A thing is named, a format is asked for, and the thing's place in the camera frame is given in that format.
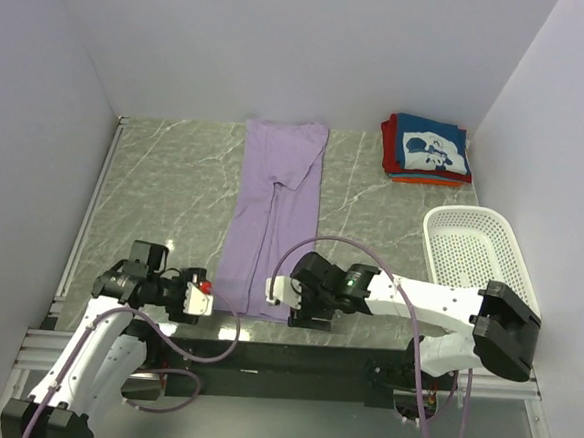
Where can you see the red folded t shirt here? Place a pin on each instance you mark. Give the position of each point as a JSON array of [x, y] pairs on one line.
[[393, 168]]

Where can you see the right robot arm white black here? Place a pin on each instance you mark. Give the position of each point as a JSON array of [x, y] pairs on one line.
[[490, 328]]

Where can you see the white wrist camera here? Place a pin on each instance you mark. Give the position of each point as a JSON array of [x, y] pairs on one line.
[[283, 290], [198, 299]]

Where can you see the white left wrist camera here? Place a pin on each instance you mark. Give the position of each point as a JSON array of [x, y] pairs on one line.
[[198, 299]]

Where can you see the blue printed folded t shirt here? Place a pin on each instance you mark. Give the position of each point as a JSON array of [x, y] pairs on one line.
[[426, 145]]

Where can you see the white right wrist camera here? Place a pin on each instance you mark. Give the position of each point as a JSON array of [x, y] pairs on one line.
[[283, 290]]

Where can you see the aluminium front rail frame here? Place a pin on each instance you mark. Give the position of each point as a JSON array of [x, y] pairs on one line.
[[41, 348]]

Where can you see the white perforated plastic basket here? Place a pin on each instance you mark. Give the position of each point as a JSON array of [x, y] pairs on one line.
[[467, 246]]

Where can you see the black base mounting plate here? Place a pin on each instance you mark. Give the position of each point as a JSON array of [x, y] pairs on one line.
[[298, 372]]

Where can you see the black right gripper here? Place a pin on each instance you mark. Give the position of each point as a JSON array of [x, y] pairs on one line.
[[303, 316]]

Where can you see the orange folded t shirt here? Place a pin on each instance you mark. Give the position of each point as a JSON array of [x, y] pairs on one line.
[[422, 180]]

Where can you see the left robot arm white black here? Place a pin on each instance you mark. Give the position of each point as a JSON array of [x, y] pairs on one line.
[[105, 349]]

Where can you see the purple t shirt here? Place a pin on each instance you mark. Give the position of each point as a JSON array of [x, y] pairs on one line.
[[277, 207]]

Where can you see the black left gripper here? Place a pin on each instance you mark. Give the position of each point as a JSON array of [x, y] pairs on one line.
[[192, 274]]

